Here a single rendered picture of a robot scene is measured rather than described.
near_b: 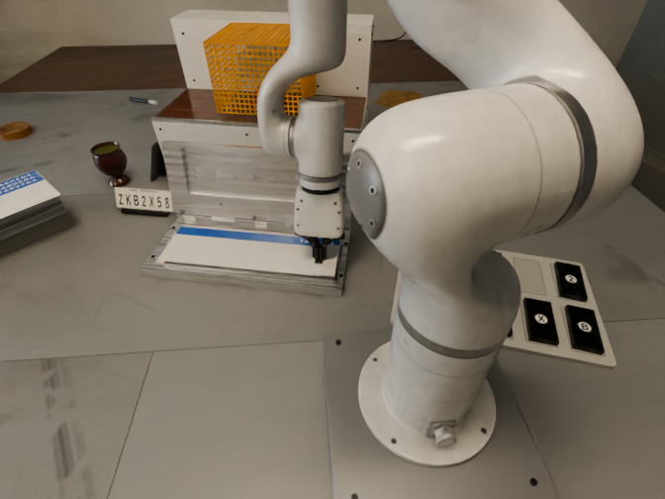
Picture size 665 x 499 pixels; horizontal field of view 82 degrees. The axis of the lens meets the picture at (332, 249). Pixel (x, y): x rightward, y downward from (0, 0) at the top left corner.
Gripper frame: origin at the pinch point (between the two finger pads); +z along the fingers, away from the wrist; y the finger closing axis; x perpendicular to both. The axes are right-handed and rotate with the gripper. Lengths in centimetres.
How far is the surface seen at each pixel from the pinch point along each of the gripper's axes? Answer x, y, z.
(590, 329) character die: -11, 53, 5
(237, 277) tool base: -6.8, -16.6, 4.0
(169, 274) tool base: -7.0, -31.7, 4.8
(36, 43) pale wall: 155, -191, -29
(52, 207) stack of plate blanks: 5, -67, -3
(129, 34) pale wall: 165, -138, -35
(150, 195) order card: 15.4, -46.9, -3.3
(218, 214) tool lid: 10.1, -26.8, -2.1
